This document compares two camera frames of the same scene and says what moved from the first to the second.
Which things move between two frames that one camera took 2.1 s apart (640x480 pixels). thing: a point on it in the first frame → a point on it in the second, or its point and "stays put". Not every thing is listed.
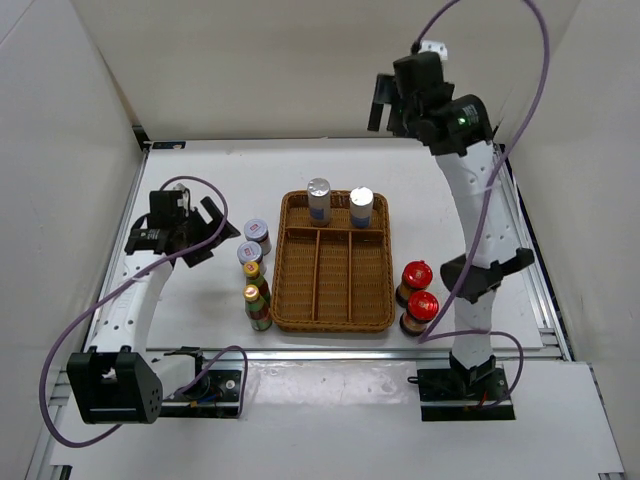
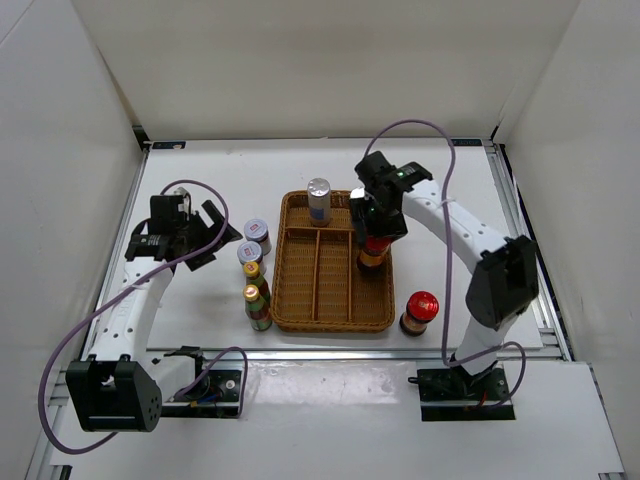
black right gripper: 384,94 → 359,211
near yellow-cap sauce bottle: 256,310 stays put
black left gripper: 203,252 stays put
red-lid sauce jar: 416,276 → 371,259
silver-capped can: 319,201 stays put
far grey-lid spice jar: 257,230 stays put
